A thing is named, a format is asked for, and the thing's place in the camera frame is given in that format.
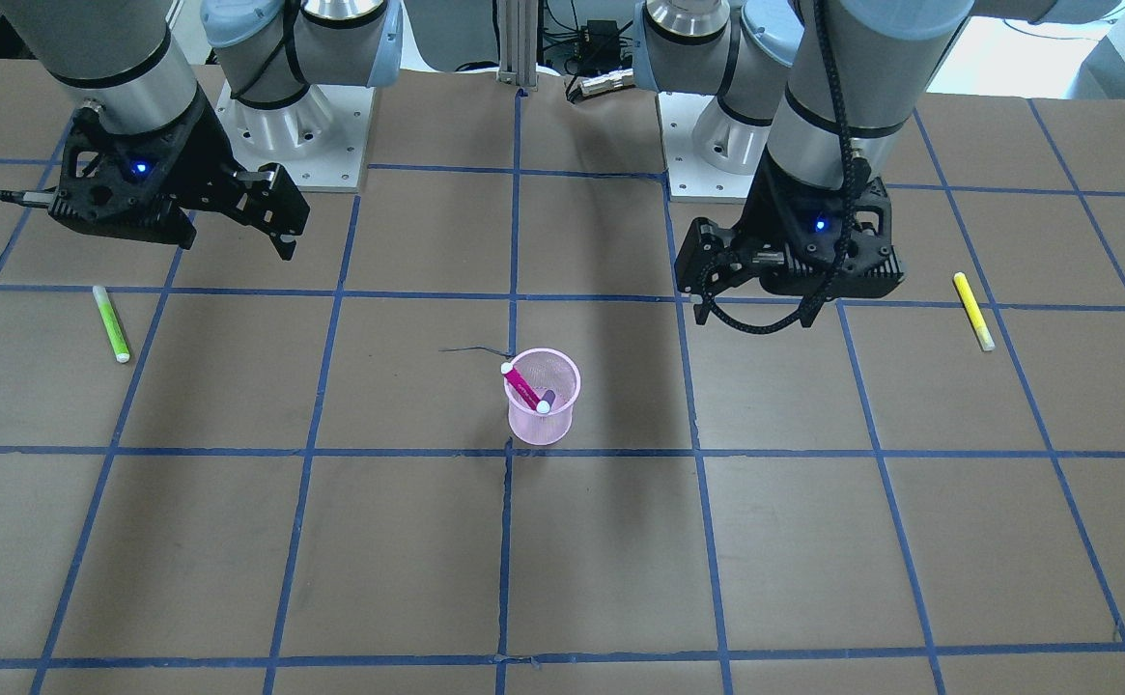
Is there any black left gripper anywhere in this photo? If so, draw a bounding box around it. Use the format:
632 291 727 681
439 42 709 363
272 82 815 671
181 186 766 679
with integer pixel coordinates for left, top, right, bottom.
673 153 906 298

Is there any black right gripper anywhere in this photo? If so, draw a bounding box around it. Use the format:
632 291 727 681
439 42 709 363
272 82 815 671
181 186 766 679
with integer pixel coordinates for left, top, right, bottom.
48 88 311 263

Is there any purple highlighter pen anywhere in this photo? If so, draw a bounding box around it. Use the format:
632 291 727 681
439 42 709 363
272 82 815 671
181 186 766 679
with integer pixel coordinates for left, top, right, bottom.
536 390 557 415

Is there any pink highlighter pen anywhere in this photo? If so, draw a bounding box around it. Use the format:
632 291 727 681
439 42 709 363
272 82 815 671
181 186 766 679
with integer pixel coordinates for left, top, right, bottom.
500 361 540 412

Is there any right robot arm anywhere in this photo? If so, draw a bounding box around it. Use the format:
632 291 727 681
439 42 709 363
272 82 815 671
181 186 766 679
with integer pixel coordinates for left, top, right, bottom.
0 1 405 261

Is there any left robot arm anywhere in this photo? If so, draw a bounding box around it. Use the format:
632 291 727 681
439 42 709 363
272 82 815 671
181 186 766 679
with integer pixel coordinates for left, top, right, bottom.
633 1 1114 299

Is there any pink mesh cup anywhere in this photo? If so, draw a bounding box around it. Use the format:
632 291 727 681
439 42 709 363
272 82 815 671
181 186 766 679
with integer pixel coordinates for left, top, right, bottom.
500 348 581 446

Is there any green highlighter pen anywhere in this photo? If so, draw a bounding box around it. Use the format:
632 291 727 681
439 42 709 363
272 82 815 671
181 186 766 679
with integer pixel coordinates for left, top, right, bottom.
93 285 132 364

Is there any yellow highlighter pen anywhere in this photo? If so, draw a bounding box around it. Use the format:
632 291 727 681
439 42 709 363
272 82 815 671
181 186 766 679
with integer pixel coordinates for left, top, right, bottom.
952 271 996 352

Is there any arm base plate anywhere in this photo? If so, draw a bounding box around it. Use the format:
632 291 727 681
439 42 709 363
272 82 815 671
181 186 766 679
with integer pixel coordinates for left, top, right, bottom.
657 92 824 206
214 84 380 193

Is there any aluminium frame post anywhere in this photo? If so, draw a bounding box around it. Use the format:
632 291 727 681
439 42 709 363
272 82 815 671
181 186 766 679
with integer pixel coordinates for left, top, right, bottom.
492 1 545 96

